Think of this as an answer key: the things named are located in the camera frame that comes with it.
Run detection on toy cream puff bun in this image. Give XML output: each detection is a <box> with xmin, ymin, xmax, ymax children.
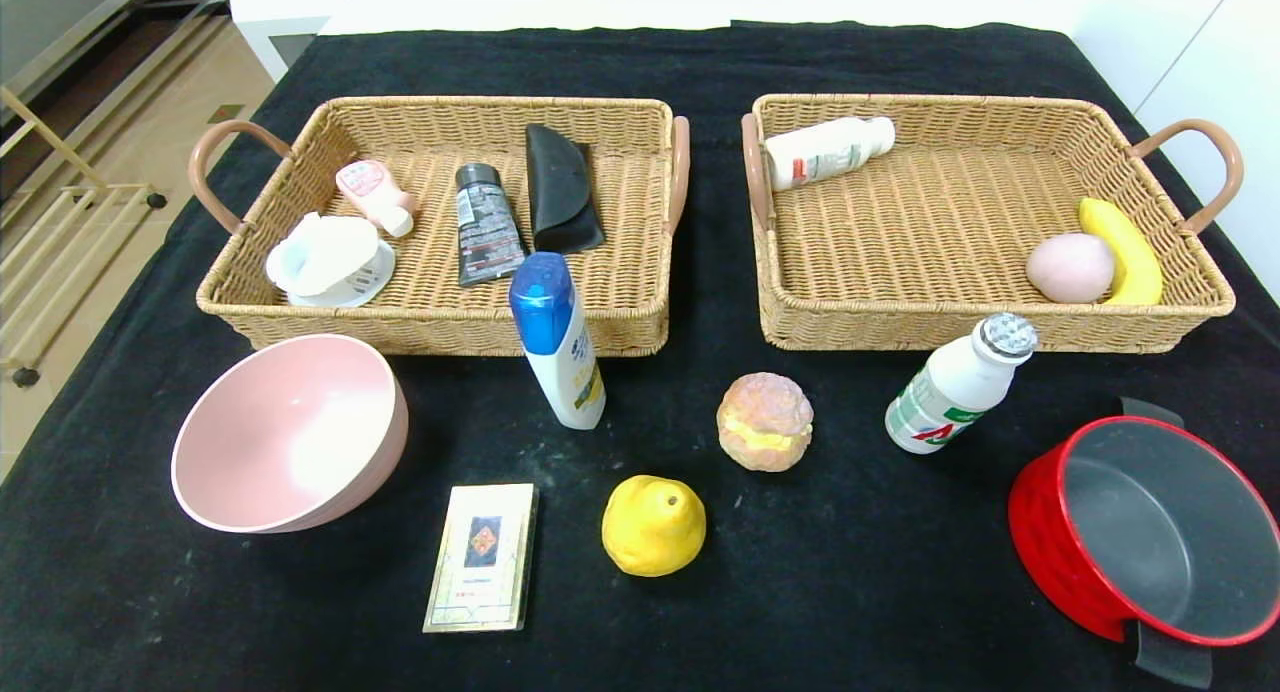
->
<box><xmin>716</xmin><ymin>372</ymin><xmax>815</xmax><ymax>472</ymax></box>

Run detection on yellow lemon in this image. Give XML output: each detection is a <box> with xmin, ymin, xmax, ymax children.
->
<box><xmin>601</xmin><ymin>474</ymin><xmax>707</xmax><ymax>578</ymax></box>

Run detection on white milk bottle silver cap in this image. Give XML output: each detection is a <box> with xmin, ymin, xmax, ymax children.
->
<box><xmin>885</xmin><ymin>312</ymin><xmax>1038</xmax><ymax>455</ymax></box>

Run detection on white bottle blue cap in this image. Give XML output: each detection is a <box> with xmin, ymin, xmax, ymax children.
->
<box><xmin>509</xmin><ymin>252</ymin><xmax>607</xmax><ymax>431</ymax></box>

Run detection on black soft pouch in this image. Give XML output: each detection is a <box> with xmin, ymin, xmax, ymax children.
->
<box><xmin>525</xmin><ymin>123</ymin><xmax>607</xmax><ymax>254</ymax></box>

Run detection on black grey squeeze tube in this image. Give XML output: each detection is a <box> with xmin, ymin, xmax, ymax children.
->
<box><xmin>455</xmin><ymin>163</ymin><xmax>528</xmax><ymax>288</ymax></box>

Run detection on white bottle red green label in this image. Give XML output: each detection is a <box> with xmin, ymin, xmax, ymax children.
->
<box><xmin>764</xmin><ymin>116</ymin><xmax>897</xmax><ymax>192</ymax></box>

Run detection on gold bordered card box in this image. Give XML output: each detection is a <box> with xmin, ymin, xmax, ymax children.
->
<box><xmin>423</xmin><ymin>483</ymin><xmax>540</xmax><ymax>635</ymax></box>

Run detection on small pink lotion bottle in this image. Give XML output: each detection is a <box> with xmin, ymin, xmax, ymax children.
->
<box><xmin>335</xmin><ymin>159</ymin><xmax>417</xmax><ymax>239</ymax></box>

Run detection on dark table cloth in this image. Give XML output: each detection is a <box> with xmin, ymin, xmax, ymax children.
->
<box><xmin>0</xmin><ymin>20</ymin><xmax>1280</xmax><ymax>692</ymax></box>

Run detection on white plastic soap dish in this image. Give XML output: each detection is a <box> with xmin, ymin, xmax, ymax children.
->
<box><xmin>265</xmin><ymin>212</ymin><xmax>397</xmax><ymax>308</ymax></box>

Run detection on pink bowl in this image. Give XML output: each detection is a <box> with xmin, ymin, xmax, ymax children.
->
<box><xmin>171</xmin><ymin>334</ymin><xmax>410</xmax><ymax>534</ymax></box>

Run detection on pale pink toy egg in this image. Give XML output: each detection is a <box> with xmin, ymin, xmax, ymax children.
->
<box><xmin>1025</xmin><ymin>233</ymin><xmax>1116</xmax><ymax>304</ymax></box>

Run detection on white table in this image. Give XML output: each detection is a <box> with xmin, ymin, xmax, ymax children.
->
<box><xmin>228</xmin><ymin>0</ymin><xmax>1081</xmax><ymax>83</ymax></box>

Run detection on yellow toy banana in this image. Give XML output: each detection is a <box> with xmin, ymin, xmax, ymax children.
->
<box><xmin>1078</xmin><ymin>197</ymin><xmax>1165</xmax><ymax>306</ymax></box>

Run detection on white cabinet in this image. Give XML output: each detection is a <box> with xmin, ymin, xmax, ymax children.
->
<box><xmin>1030</xmin><ymin>0</ymin><xmax>1280</xmax><ymax>303</ymax></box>

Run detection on beige metal rack on wheels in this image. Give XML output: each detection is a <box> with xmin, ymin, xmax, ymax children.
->
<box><xmin>0</xmin><ymin>85</ymin><xmax>168</xmax><ymax>389</ymax></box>

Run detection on rectangular wicker basket brown handles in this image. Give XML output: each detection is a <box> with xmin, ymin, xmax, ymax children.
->
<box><xmin>188</xmin><ymin>95</ymin><xmax>692</xmax><ymax>358</ymax></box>
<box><xmin>741</xmin><ymin>92</ymin><xmax>1245</xmax><ymax>354</ymax></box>

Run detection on red pot black handles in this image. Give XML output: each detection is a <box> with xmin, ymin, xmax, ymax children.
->
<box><xmin>1008</xmin><ymin>397</ymin><xmax>1280</xmax><ymax>689</ymax></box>

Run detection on grey metal shelf frame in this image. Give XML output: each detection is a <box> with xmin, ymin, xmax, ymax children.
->
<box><xmin>0</xmin><ymin>0</ymin><xmax>231</xmax><ymax>108</ymax></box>

